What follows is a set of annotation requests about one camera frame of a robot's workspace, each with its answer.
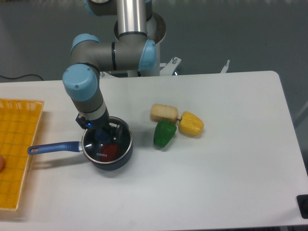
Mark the beige bread loaf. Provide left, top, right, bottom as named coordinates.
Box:
left=150, top=103, right=178, bottom=123

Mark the red bell pepper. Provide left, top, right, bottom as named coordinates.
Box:
left=100, top=143, right=120, bottom=163

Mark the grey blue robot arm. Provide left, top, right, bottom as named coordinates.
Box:
left=63, top=0, right=156, bottom=141

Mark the yellow plastic basket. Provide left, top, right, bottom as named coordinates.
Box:
left=0, top=98, right=44, bottom=211

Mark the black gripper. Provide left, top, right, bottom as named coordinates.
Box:
left=76, top=113, right=123, bottom=141

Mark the green bell pepper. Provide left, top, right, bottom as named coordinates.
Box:
left=154, top=121, right=177, bottom=148

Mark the black table corner device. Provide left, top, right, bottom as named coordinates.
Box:
left=296, top=194, right=308, bottom=219

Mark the glass lid blue knob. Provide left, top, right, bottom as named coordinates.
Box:
left=81, top=116, right=133, bottom=169

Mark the dark pot blue handle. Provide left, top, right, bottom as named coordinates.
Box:
left=27, top=116, right=134, bottom=171

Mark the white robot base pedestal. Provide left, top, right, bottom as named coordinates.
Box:
left=102, top=12, right=181, bottom=77

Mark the black floor cable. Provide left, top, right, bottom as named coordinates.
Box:
left=0, top=74, right=45, bottom=81

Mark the yellow bell pepper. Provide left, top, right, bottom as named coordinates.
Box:
left=178, top=111, right=204, bottom=136

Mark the orange object in basket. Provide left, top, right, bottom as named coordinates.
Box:
left=0, top=155, right=5, bottom=171

